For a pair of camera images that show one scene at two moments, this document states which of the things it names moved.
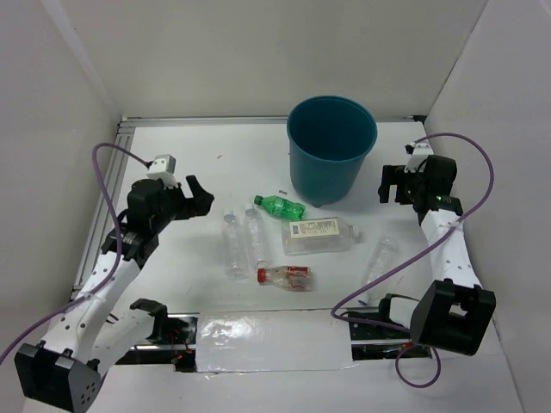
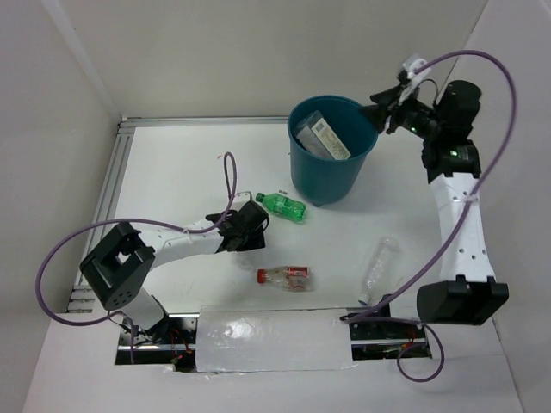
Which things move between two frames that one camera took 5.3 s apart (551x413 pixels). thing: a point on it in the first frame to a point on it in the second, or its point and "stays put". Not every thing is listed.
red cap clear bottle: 289,277 stays put
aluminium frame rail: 124,126 stays put
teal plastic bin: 331,138 stays put
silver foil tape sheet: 274,341 stays put
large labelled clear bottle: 318,235 to 318,139
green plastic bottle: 281,207 stays put
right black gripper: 393,175 to 377,114
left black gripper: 200,205 to 256,240
